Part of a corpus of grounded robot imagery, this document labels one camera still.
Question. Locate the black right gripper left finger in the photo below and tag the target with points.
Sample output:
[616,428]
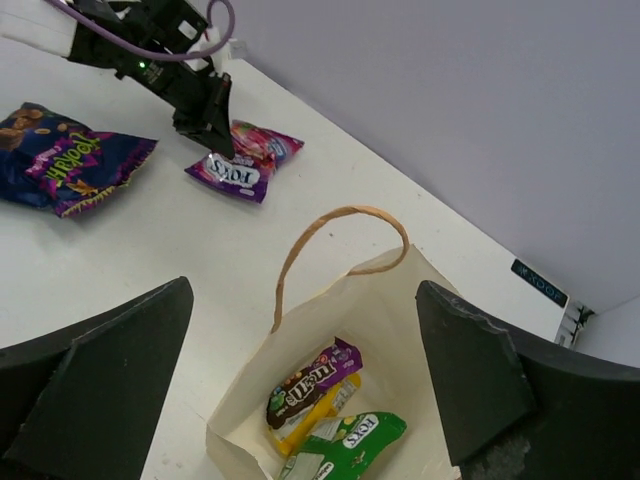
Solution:
[83,402]

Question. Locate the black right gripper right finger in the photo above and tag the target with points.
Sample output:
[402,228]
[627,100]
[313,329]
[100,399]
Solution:
[515,406]

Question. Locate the pink Fox's candy bag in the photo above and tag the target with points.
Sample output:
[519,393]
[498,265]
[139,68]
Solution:
[258,153]

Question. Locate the dark blue purple snack bag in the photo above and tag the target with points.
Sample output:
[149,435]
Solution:
[53,162]

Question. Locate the green Fox's candy bag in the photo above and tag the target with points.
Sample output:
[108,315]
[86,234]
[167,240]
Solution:
[343,447]

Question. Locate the brown M&M's packet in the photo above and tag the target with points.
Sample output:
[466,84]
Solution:
[309,384]

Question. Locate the yellow snack bar wrapper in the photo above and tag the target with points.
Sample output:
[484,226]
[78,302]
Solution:
[289,437]

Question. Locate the brown paper bag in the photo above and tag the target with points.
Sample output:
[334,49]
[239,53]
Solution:
[372,307]

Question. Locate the right black XDOF label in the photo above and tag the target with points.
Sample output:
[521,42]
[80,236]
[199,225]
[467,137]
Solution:
[540,283]

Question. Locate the aluminium table frame rail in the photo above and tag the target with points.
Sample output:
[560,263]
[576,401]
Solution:
[575,318]

